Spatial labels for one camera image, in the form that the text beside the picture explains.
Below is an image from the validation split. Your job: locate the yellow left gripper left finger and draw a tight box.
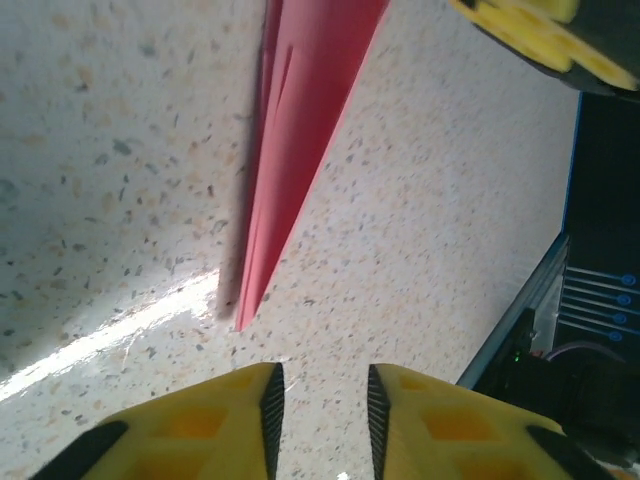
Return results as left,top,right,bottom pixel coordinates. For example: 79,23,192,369
27,362,285,480

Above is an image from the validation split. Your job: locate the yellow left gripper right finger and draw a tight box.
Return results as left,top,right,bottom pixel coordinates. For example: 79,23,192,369
368,363,621,480

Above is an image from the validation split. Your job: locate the pink paper sheet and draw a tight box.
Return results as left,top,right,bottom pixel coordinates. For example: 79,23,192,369
234,0,392,332

